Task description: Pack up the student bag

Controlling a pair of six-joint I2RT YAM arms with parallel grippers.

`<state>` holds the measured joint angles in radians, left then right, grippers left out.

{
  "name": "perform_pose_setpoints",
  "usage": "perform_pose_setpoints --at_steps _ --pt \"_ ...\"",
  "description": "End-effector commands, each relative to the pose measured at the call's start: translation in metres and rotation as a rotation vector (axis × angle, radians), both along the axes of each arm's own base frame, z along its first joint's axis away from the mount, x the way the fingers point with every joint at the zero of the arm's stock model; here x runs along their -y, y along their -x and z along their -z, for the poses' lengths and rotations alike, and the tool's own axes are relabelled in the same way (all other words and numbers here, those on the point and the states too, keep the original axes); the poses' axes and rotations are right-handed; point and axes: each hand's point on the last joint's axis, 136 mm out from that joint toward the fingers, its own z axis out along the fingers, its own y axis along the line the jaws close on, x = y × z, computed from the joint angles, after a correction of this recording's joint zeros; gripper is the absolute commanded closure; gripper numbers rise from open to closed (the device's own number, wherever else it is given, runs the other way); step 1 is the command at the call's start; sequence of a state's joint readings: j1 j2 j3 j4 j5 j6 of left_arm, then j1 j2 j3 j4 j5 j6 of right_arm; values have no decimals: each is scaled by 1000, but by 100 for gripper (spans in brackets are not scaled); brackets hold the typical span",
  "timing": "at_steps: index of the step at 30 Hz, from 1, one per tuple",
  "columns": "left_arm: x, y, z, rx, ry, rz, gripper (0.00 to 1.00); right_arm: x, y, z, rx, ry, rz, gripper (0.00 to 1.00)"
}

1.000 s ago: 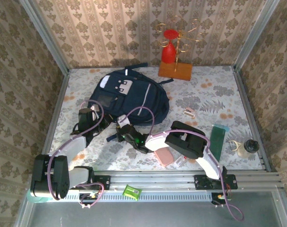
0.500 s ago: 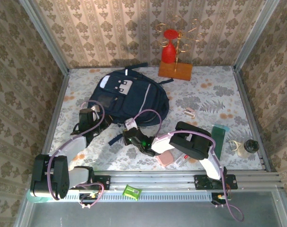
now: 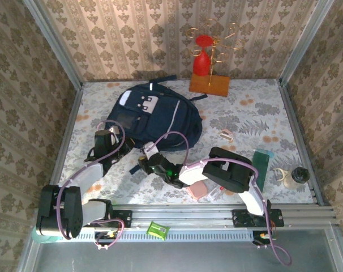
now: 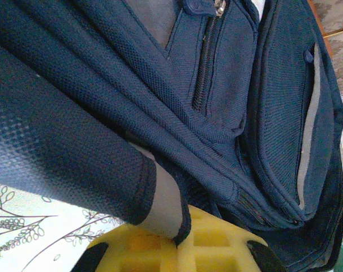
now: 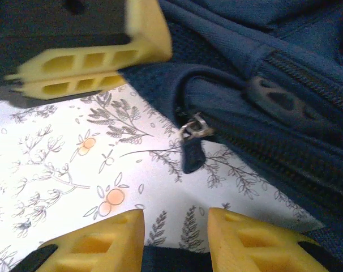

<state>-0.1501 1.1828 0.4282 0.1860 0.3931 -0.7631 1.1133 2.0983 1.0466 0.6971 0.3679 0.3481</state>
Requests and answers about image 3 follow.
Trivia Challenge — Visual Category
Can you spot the black connector with wires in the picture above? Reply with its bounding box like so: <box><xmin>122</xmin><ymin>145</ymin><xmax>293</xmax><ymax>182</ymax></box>
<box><xmin>93</xmin><ymin>229</ymin><xmax>124</xmax><ymax>252</ymax></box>
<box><xmin>252</xmin><ymin>231</ymin><xmax>277</xmax><ymax>250</ymax></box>

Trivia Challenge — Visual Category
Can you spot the green transparent ruler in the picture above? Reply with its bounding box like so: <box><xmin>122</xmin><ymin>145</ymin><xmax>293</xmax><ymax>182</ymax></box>
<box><xmin>252</xmin><ymin>150</ymin><xmax>276</xmax><ymax>192</ymax></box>

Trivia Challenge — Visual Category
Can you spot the green tissue packet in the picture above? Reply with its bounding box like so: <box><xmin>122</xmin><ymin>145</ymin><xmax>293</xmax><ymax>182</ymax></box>
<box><xmin>146</xmin><ymin>220</ymin><xmax>171</xmax><ymax>241</ymax></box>

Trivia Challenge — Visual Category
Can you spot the aluminium frame bar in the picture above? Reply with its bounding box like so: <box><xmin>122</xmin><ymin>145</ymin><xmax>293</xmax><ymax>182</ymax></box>
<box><xmin>278</xmin><ymin>79</ymin><xmax>325</xmax><ymax>206</ymax></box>
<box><xmin>44</xmin><ymin>83</ymin><xmax>84</xmax><ymax>207</ymax></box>
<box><xmin>278</xmin><ymin>0</ymin><xmax>335</xmax><ymax>86</ymax></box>
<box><xmin>23</xmin><ymin>0</ymin><xmax>84</xmax><ymax>88</ymax></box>

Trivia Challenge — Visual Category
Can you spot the syringe-like pen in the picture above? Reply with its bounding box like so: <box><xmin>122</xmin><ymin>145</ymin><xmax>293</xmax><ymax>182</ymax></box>
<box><xmin>207</xmin><ymin>184</ymin><xmax>226</xmax><ymax>202</ymax></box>

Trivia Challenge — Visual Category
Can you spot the mint green round object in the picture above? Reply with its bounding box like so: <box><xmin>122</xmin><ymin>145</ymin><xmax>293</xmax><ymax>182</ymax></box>
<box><xmin>32</xmin><ymin>228</ymin><xmax>61</xmax><ymax>244</ymax></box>

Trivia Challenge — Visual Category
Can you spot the navy blue backpack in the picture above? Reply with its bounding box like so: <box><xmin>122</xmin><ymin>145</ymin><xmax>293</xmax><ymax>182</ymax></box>
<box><xmin>105</xmin><ymin>74</ymin><xmax>209</xmax><ymax>175</ymax></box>

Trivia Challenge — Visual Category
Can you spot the gold wire stand wooden base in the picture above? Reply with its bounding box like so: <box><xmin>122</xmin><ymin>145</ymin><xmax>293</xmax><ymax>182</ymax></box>
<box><xmin>185</xmin><ymin>18</ymin><xmax>243</xmax><ymax>98</ymax></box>

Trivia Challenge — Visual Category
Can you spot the wide aluminium mounting rail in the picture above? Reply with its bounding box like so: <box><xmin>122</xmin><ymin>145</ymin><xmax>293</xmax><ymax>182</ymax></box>
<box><xmin>34</xmin><ymin>203</ymin><xmax>338</xmax><ymax>227</ymax></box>

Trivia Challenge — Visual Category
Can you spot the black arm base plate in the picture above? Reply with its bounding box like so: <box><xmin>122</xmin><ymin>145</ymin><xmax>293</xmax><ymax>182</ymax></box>
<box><xmin>232</xmin><ymin>209</ymin><xmax>285</xmax><ymax>228</ymax></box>
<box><xmin>102</xmin><ymin>209</ymin><xmax>132</xmax><ymax>228</ymax></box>

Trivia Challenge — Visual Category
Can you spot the grey slotted cable duct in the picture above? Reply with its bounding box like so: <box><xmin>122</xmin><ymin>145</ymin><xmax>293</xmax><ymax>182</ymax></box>
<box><xmin>75</xmin><ymin>228</ymin><xmax>254</xmax><ymax>243</ymax></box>

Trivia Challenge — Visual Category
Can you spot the clear bottle black cap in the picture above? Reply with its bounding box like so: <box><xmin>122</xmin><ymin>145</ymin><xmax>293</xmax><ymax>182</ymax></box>
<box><xmin>273</xmin><ymin>167</ymin><xmax>311</xmax><ymax>190</ymax></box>

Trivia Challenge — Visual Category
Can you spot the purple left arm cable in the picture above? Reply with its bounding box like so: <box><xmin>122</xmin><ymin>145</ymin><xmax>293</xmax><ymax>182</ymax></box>
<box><xmin>55</xmin><ymin>120</ymin><xmax>126</xmax><ymax>250</ymax></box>

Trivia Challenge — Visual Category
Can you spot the pink pencil case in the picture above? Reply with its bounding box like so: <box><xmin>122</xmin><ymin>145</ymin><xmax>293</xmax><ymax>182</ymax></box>
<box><xmin>187</xmin><ymin>181</ymin><xmax>208</xmax><ymax>201</ymax></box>

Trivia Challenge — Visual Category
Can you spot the red wine glass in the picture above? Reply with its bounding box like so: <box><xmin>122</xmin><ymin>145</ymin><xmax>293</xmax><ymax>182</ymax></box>
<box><xmin>192</xmin><ymin>35</ymin><xmax>213</xmax><ymax>77</ymax></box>

